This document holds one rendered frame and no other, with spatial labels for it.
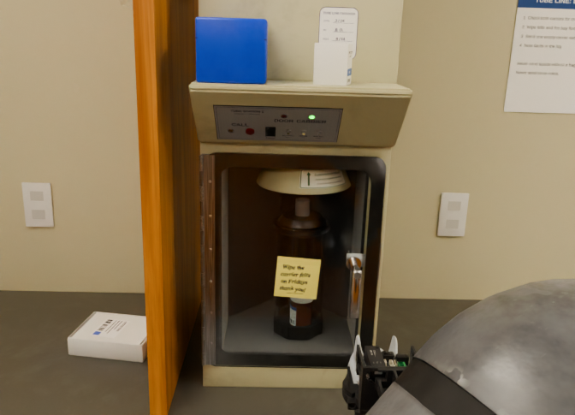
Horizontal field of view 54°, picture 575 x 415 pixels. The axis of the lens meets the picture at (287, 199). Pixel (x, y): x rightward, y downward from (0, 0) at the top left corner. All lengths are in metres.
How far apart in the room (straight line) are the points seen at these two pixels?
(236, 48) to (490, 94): 0.79
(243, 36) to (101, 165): 0.73
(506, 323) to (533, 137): 1.30
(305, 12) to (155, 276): 0.48
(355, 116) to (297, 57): 0.14
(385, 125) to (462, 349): 0.68
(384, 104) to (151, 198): 0.38
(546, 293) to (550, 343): 0.03
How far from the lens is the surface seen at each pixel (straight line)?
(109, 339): 1.23
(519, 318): 0.23
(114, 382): 1.16
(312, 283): 1.01
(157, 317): 0.96
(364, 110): 0.85
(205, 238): 0.98
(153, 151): 0.87
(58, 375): 1.22
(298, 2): 0.93
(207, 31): 0.83
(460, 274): 1.56
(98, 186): 1.47
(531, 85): 1.49
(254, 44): 0.82
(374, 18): 0.94
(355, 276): 0.95
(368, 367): 0.68
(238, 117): 0.86
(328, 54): 0.85
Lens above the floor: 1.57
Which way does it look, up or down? 16 degrees down
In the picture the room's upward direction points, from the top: 2 degrees clockwise
